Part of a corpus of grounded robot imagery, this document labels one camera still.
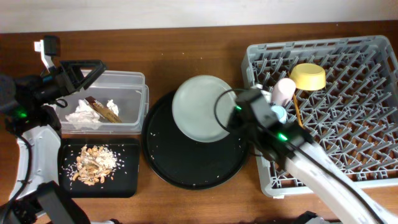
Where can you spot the wooden chopstick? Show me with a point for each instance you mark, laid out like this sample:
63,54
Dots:
298,115

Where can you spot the white tissue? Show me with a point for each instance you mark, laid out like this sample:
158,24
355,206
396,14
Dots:
85,114

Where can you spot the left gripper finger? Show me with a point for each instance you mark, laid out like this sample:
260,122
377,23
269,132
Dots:
74,66
85,81

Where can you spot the yellow bowl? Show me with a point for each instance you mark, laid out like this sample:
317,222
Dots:
308,76

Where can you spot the round black serving tray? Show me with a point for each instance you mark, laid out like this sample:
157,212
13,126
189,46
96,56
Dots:
183,162

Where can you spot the food scraps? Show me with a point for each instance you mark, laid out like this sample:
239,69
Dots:
94,164

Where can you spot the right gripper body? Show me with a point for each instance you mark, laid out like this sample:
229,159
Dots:
236,123

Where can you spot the grey dishwasher rack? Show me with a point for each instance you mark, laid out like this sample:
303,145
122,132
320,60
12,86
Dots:
354,117

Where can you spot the grey round plate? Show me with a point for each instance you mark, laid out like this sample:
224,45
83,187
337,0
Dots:
201,107

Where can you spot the gold coffee sachet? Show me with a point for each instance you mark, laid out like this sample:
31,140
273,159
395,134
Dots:
102,110

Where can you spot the pink plastic cup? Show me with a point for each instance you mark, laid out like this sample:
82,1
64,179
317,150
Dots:
283,91

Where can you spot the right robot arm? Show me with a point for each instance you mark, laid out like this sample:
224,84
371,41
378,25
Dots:
294,150

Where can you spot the blue plastic cup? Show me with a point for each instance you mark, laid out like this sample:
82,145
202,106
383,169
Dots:
280,112

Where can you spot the clear plastic bin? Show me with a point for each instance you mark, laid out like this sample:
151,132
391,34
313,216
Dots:
127,90

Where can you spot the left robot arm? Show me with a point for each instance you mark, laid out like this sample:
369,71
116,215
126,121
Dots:
27,103

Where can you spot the black rectangular tray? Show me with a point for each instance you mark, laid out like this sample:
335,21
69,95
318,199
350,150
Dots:
120,183

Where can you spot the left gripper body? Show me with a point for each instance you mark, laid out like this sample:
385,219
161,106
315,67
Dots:
58,85

